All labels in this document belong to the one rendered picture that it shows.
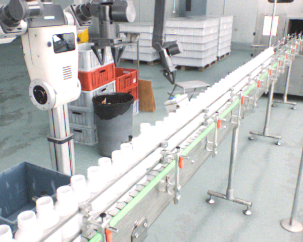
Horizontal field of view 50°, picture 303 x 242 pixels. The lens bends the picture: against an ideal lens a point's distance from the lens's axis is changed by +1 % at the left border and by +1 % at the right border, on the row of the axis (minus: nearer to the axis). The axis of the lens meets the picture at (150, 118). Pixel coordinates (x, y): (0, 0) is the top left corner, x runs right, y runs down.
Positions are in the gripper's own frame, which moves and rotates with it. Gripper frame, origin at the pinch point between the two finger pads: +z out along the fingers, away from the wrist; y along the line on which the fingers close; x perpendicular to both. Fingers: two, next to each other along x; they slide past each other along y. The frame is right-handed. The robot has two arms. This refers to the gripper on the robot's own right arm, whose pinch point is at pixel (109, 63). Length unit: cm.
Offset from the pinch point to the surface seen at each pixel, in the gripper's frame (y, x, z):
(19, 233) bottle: 14, -56, 27
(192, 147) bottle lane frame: 20, 32, 42
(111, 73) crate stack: -162, 226, 63
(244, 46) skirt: -185, 1024, 126
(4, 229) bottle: 13, -59, 25
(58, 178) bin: -22, -10, 48
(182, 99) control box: 3, 62, 29
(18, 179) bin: -42, -13, 51
